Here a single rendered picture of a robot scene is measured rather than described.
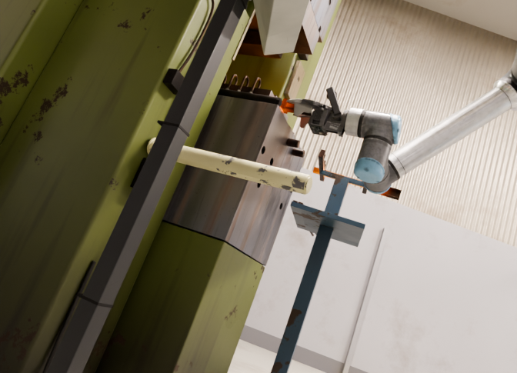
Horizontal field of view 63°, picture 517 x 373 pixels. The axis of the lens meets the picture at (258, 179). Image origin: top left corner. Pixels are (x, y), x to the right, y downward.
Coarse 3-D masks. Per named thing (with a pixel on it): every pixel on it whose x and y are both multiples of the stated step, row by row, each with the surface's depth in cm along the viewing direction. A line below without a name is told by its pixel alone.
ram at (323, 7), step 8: (312, 0) 150; (320, 0) 156; (328, 0) 163; (336, 0) 171; (312, 8) 151; (320, 8) 158; (328, 8) 165; (320, 16) 159; (328, 16) 167; (320, 24) 161; (328, 24) 169; (320, 32) 163; (320, 40) 166
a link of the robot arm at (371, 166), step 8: (368, 136) 129; (376, 136) 127; (368, 144) 127; (376, 144) 126; (384, 144) 126; (360, 152) 128; (368, 152) 126; (376, 152) 125; (384, 152) 126; (360, 160) 126; (368, 160) 125; (376, 160) 124; (384, 160) 126; (360, 168) 126; (368, 168) 124; (376, 168) 124; (384, 168) 126; (360, 176) 129; (368, 176) 127; (376, 176) 125; (384, 176) 131
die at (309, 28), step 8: (312, 16) 153; (256, 24) 155; (304, 24) 148; (312, 24) 154; (304, 32) 150; (312, 32) 156; (304, 40) 154; (312, 40) 158; (296, 48) 161; (304, 48) 159; (312, 48) 160
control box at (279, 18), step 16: (256, 0) 105; (272, 0) 87; (288, 0) 87; (304, 0) 88; (256, 16) 109; (272, 16) 91; (288, 16) 92; (304, 16) 94; (272, 32) 98; (288, 32) 99; (272, 48) 104; (288, 48) 106
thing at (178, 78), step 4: (168, 68) 110; (172, 68) 110; (168, 72) 110; (172, 72) 109; (176, 72) 109; (168, 76) 109; (172, 76) 109; (176, 76) 109; (180, 76) 111; (164, 80) 109; (168, 80) 109; (172, 80) 108; (176, 80) 110; (180, 80) 111; (168, 84) 109; (172, 84) 109; (176, 84) 110; (180, 84) 112; (168, 88) 112; (172, 88) 111; (176, 88) 111; (172, 92) 114; (176, 92) 113
